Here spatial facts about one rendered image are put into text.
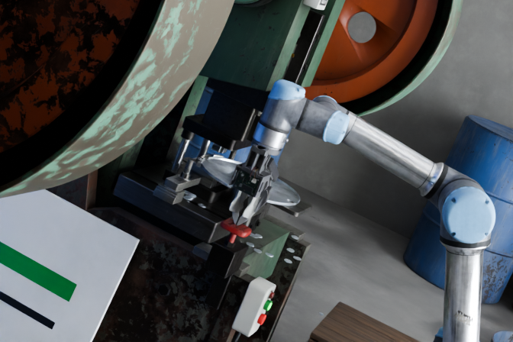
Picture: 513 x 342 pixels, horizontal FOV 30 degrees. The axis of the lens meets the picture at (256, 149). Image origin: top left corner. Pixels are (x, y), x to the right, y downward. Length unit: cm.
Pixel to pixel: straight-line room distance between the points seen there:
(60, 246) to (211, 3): 150
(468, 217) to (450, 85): 363
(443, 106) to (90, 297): 365
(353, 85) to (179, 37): 179
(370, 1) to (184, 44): 179
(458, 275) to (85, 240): 95
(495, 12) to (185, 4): 476
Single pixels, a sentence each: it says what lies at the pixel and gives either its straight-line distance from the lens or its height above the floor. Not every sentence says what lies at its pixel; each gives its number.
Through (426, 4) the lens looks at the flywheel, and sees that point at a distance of 282.
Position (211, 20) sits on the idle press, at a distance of 117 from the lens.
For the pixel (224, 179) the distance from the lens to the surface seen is 255.
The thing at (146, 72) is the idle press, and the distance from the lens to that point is 109.
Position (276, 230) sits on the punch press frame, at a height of 65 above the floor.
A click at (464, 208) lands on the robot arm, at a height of 102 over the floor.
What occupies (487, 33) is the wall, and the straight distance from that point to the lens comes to 578.
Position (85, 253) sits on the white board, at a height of 50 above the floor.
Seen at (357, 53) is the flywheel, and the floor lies 119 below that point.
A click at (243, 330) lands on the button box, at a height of 51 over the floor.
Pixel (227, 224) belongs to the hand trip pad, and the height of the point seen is 76.
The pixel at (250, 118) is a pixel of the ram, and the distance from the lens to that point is 254.
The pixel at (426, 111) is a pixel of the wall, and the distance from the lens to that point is 584.
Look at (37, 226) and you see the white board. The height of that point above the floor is 50.
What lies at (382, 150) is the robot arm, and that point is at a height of 105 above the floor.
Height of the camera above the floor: 145
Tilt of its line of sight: 13 degrees down
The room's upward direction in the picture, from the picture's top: 22 degrees clockwise
